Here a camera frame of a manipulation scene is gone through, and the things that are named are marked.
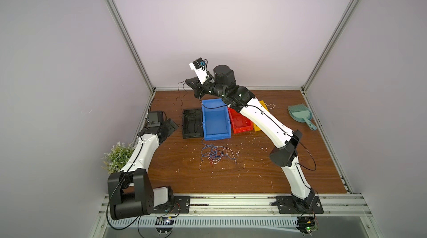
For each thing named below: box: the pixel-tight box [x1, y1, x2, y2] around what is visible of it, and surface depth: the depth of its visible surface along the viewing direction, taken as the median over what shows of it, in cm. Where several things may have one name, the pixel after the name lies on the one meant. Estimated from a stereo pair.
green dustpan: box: [288, 103, 317, 131], surface depth 107 cm
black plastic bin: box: [182, 108, 203, 140], surface depth 105 cm
